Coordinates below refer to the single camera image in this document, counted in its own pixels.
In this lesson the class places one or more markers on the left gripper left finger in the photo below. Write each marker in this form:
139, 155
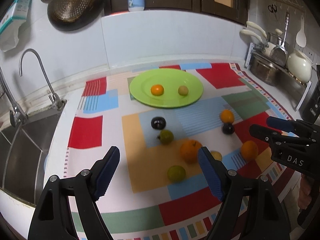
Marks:
103, 171

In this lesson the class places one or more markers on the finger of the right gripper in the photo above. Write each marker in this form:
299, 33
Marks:
280, 124
267, 135

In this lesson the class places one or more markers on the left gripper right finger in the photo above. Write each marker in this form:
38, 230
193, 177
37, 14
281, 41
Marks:
205, 161

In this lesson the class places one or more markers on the brown round fruit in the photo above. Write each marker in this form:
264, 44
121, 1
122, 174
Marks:
216, 155
183, 90

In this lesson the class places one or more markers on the large orange with stem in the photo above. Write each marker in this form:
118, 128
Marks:
189, 150

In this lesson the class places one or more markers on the green lime fruit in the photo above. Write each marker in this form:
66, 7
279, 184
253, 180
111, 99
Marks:
176, 174

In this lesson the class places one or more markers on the dark plum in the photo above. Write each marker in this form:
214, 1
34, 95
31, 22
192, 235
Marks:
228, 128
158, 123

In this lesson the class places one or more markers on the green fruit with stem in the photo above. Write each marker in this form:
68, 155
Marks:
165, 137

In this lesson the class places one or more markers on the small orange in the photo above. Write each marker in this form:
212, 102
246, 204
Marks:
157, 90

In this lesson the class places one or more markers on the yellow orange fruit right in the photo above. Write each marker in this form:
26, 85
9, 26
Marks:
227, 116

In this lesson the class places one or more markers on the metal dish rack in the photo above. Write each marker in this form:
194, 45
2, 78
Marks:
286, 78

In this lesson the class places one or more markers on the steel cooking pot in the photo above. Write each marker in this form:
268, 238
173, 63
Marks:
264, 70

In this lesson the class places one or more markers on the cream ceramic teapot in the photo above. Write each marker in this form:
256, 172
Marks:
300, 66

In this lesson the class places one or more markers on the metal skimmer ladle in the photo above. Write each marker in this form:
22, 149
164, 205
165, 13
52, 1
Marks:
279, 53

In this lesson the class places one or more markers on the colourful patchwork table mat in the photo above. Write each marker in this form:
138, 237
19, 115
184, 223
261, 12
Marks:
141, 202

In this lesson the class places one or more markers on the stainless steel sink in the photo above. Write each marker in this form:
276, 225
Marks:
24, 149

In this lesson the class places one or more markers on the white rice spoon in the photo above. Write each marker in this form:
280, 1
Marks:
301, 37

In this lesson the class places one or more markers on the green plate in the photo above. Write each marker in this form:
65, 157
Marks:
171, 80

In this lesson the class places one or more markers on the pull-down chrome faucet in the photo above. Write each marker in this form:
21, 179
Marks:
16, 113

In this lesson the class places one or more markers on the black frying pan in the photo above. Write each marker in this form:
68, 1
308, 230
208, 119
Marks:
86, 18

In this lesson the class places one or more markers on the brass perforated strainer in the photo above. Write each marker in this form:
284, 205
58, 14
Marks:
69, 10

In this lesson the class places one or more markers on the teal white paper box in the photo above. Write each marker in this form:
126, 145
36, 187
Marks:
15, 16

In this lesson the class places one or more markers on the cream pan handle lower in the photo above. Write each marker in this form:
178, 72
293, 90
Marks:
252, 34

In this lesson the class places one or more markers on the cream pan handle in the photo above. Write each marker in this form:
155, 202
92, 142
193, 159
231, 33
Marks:
259, 28
252, 34

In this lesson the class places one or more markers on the cream pan handle upper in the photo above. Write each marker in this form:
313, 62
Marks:
259, 28

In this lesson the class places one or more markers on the black scissors on wall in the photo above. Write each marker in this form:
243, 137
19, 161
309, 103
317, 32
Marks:
273, 10

